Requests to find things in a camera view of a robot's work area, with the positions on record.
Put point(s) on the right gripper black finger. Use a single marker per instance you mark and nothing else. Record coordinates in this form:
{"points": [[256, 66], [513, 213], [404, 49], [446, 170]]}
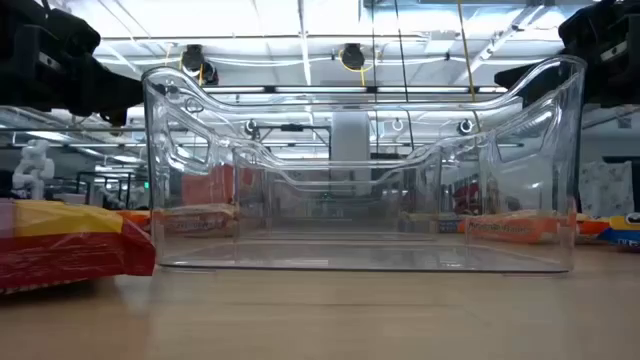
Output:
{"points": [[535, 82]]}

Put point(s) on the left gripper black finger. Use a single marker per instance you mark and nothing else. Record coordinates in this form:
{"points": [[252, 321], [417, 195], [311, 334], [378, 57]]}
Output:
{"points": [[120, 92]]}

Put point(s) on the red yellow ramen packet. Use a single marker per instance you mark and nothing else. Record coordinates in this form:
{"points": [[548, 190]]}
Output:
{"points": [[75, 255]]}

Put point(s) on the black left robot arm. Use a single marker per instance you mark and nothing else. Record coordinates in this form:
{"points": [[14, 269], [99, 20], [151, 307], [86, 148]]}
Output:
{"points": [[10, 50]]}

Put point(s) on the floral patterned cloth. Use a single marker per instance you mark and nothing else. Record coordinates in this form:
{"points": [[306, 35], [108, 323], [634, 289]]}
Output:
{"points": [[605, 192]]}

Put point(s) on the orange red panel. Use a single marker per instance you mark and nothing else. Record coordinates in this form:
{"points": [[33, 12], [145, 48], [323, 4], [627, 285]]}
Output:
{"points": [[210, 187]]}

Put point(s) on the black hanging bar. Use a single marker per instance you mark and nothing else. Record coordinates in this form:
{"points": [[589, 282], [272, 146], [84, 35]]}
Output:
{"points": [[292, 127]]}

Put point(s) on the white pillar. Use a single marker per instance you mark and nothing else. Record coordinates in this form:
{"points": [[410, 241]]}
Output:
{"points": [[351, 145]]}

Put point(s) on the large clear plastic bin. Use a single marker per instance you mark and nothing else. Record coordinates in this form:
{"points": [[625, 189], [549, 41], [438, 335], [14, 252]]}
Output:
{"points": [[350, 260]]}

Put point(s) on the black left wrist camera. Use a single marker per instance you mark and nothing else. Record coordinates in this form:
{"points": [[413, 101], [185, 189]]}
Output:
{"points": [[75, 32]]}

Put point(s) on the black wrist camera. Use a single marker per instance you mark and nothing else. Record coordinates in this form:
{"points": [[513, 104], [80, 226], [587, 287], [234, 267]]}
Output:
{"points": [[585, 25], [75, 32]]}

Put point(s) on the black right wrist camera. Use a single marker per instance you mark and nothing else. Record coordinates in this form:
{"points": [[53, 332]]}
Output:
{"points": [[585, 25]]}

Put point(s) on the black metal frame rack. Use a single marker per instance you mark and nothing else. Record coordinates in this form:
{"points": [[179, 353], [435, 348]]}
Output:
{"points": [[107, 175]]}

